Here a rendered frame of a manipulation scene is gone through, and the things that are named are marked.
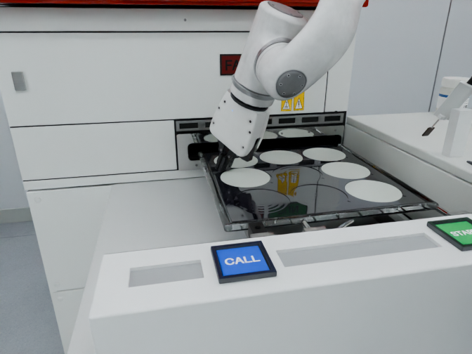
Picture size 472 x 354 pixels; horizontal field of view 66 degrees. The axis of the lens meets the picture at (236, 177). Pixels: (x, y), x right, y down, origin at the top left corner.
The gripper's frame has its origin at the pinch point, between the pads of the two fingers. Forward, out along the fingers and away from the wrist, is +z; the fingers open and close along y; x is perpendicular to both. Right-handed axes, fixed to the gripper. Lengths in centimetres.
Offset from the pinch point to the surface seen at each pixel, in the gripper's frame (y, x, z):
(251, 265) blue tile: 25.4, -29.8, -16.7
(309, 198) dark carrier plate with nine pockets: 19.3, -0.3, -6.6
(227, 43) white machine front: -19.5, 13.5, -15.9
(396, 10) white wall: -52, 216, -16
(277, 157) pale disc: 4.3, 14.3, 0.3
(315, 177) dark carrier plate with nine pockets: 15.7, 9.2, -4.9
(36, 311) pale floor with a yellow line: -55, -12, 127
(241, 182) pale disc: 7.1, -2.8, -1.1
